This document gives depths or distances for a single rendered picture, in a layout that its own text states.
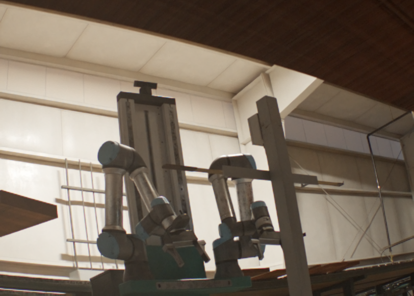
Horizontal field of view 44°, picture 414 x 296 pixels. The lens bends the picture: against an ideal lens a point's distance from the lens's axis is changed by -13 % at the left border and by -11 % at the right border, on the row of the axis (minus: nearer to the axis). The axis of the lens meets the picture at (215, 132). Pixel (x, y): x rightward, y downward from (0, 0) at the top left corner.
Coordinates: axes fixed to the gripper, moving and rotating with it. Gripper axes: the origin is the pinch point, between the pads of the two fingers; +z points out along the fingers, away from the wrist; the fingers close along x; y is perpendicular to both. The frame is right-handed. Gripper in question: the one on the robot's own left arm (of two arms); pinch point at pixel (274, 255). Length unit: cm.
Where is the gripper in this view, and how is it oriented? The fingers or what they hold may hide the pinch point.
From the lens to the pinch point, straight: 246.8
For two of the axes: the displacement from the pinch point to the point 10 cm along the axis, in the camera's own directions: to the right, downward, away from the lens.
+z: 1.9, 6.6, -7.3
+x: 9.1, 1.6, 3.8
